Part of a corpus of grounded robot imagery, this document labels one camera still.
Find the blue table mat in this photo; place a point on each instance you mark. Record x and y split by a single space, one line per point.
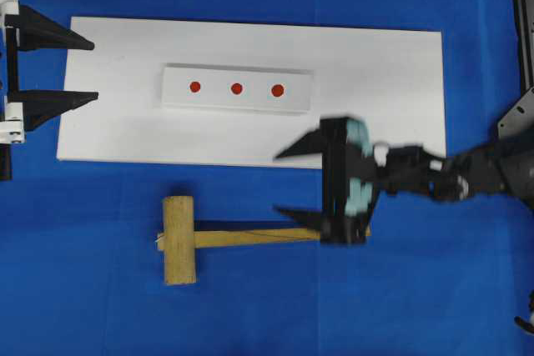
80 273

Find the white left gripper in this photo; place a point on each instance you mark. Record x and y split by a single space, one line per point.
25 29

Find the large white board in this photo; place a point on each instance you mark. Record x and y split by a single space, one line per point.
392 80

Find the small white marked block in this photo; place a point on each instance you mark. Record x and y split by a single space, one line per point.
237 88

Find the wooden mallet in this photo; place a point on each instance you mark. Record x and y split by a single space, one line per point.
179 239

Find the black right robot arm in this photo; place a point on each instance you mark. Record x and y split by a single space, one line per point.
504 166

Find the black aluminium frame rail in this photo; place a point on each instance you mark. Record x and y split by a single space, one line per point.
519 116

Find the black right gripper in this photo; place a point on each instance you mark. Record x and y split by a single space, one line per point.
352 178

